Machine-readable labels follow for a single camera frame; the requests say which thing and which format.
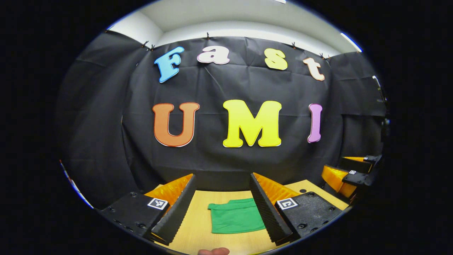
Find green T-shirt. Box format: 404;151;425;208
208;198;266;234

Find white side table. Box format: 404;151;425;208
59;159;93;209

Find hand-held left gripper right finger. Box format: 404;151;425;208
250;172;344;245

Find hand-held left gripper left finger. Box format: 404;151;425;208
97;174;197;245

